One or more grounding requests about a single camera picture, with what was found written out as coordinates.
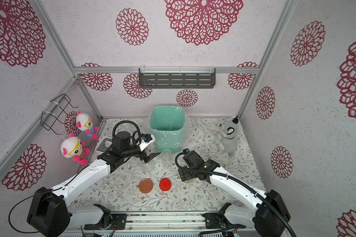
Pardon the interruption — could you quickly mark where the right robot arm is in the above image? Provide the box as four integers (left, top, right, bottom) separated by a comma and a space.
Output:
175, 149, 296, 237

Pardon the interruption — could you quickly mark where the glass peanut jar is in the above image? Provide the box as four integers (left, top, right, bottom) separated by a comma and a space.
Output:
139, 161, 154, 173

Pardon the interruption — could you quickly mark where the dark grey wall shelf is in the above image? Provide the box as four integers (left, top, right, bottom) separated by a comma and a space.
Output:
138, 68, 216, 89

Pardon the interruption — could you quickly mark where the brown jar lid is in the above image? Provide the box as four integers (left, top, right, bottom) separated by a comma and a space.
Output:
138, 178, 154, 194

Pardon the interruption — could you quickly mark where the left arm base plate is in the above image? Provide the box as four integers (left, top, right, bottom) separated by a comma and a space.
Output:
83, 213, 127, 231

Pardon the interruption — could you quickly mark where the black wire wall rack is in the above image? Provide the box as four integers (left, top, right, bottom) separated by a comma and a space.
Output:
40, 93, 78, 136

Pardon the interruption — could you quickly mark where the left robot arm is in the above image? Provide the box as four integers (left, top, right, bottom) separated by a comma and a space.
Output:
27, 132, 159, 237

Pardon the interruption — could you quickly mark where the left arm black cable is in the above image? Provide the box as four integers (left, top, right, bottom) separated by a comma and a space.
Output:
112, 120, 143, 143

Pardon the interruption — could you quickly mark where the green trash bin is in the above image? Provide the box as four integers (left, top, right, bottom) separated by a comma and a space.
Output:
150, 106, 187, 153

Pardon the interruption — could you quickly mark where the plush toy red striped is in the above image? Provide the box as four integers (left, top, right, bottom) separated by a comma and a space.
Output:
60, 133, 91, 165

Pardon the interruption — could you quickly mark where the grey husky plush toy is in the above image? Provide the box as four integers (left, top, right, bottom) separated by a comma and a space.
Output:
215, 116, 239, 157

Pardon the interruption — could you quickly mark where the red jar lid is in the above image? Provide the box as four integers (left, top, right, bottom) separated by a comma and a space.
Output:
159, 178, 172, 192

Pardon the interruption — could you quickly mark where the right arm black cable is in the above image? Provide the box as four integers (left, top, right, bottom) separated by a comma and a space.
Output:
174, 150, 297, 237

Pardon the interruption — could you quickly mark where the red lid peanut jar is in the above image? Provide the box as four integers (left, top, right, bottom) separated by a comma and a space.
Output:
160, 149, 174, 168

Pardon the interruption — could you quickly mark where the plush toy blue dotted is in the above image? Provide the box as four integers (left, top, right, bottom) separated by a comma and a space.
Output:
76, 111, 98, 139

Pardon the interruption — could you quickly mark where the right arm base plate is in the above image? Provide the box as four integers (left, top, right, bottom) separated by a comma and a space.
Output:
202, 212, 233, 229

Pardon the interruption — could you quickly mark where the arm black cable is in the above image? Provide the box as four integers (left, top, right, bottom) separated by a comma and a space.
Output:
112, 120, 143, 143
174, 150, 297, 237

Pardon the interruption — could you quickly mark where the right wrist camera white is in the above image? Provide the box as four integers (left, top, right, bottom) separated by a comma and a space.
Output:
183, 149, 191, 157

